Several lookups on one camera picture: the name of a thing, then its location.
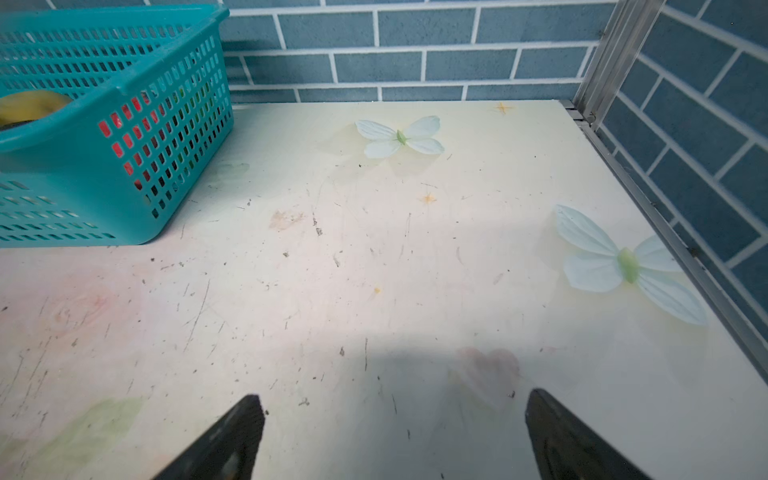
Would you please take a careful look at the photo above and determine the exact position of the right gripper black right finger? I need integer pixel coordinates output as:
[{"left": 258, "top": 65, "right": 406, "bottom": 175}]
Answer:
[{"left": 525, "top": 388, "right": 649, "bottom": 480}]

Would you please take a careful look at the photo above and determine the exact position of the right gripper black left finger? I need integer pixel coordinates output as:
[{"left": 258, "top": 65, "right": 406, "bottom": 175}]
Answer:
[{"left": 155, "top": 394, "right": 265, "bottom": 480}]

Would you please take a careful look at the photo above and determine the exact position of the teal plastic basket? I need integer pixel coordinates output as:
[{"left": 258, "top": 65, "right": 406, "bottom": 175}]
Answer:
[{"left": 1, "top": 4, "right": 234, "bottom": 248}]

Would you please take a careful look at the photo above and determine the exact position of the yellow potato toy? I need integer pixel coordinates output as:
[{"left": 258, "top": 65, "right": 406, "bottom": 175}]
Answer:
[{"left": 1, "top": 90, "right": 72, "bottom": 130}]

